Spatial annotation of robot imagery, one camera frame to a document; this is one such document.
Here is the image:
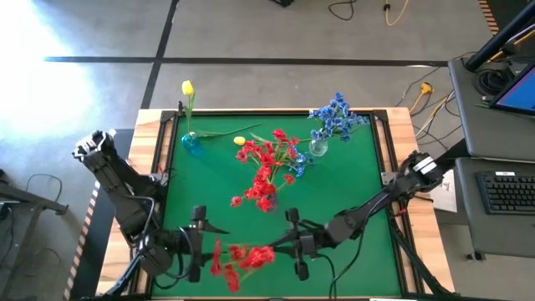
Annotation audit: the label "yellow artificial tulip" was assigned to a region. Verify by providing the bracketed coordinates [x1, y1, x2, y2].
[181, 79, 197, 139]
[232, 132, 315, 147]
[196, 122, 262, 140]

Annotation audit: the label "purple ribbed glass vase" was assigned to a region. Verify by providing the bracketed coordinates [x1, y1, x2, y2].
[262, 192, 280, 213]

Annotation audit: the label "black floor cable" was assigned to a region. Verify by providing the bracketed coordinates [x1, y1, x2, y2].
[327, 0, 357, 22]

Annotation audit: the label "black computer keyboard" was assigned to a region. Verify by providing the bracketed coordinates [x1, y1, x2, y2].
[476, 170, 535, 217]

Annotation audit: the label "clear glass vase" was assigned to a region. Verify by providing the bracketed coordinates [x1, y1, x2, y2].
[308, 136, 329, 158]

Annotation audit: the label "thick black pole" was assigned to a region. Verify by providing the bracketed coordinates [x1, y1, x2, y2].
[464, 0, 535, 73]

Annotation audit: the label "grey desk top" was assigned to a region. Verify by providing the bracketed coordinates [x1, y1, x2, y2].
[447, 56, 535, 163]

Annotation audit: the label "grey keyboard tray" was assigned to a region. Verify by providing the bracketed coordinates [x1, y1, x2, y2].
[454, 157, 535, 259]

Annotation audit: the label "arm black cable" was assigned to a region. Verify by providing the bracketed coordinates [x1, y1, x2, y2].
[137, 195, 197, 290]
[316, 233, 365, 300]

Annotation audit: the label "teal diamond glass vase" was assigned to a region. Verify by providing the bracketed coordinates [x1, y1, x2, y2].
[181, 130, 206, 157]

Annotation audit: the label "computer monitor blue screen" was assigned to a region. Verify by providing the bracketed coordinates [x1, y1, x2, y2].
[489, 61, 535, 117]

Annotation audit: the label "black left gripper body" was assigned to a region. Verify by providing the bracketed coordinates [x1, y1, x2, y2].
[165, 204, 206, 284]

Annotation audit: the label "black floor mat striped edge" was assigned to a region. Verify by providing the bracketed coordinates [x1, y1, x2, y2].
[477, 0, 535, 35]
[62, 128, 145, 301]

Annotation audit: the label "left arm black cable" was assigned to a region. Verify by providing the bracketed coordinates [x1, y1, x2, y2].
[137, 195, 197, 290]

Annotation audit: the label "coiled black cables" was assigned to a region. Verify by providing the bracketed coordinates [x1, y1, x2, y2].
[473, 68, 510, 98]

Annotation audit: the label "grey metal stand leg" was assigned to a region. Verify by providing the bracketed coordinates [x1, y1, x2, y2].
[0, 169, 70, 301]

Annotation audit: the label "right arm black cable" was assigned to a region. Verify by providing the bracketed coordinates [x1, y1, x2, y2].
[316, 233, 365, 300]

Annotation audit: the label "white paper sheet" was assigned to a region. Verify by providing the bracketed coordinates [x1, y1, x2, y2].
[430, 166, 459, 214]

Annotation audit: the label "yellow floor cable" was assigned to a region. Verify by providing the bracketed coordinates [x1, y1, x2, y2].
[383, 0, 411, 28]

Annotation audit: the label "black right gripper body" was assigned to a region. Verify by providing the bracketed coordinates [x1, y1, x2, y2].
[285, 207, 335, 282]

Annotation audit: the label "black aluminium table frame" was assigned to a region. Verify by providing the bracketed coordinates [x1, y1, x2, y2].
[104, 107, 455, 301]

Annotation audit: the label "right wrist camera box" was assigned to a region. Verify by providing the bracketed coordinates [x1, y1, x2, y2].
[298, 233, 318, 258]

